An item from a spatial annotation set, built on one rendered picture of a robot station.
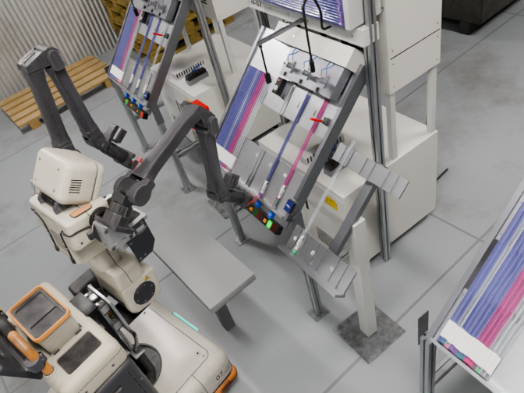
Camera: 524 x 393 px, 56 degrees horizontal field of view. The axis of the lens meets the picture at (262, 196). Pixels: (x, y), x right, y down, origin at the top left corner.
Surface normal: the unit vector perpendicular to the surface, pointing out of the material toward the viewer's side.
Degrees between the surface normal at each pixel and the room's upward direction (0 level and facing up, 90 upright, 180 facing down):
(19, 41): 90
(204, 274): 0
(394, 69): 90
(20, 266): 0
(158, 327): 0
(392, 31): 90
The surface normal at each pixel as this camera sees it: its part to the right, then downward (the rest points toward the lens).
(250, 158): -0.70, -0.15
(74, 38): 0.62, 0.43
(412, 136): -0.22, -0.71
